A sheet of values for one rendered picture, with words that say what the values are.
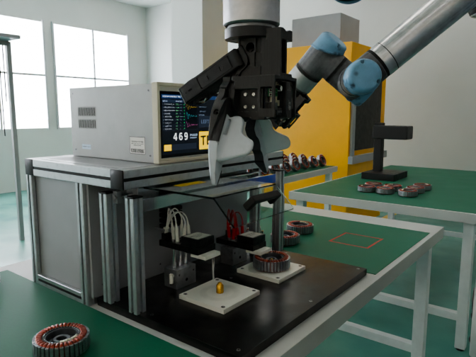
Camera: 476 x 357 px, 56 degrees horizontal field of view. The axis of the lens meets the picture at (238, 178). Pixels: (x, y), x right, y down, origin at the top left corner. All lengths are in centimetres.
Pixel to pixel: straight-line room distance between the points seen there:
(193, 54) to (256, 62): 470
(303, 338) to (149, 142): 60
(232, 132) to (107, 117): 77
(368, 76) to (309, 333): 59
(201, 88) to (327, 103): 423
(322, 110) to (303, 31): 99
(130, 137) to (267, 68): 70
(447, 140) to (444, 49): 115
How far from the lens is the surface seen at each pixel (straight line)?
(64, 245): 131
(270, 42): 59
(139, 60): 934
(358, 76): 101
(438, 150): 636
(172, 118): 117
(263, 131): 66
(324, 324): 114
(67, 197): 126
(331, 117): 481
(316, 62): 116
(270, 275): 131
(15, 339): 115
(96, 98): 134
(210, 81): 62
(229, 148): 56
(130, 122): 122
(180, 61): 542
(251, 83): 57
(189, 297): 117
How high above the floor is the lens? 124
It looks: 8 degrees down
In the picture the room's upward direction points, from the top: straight up
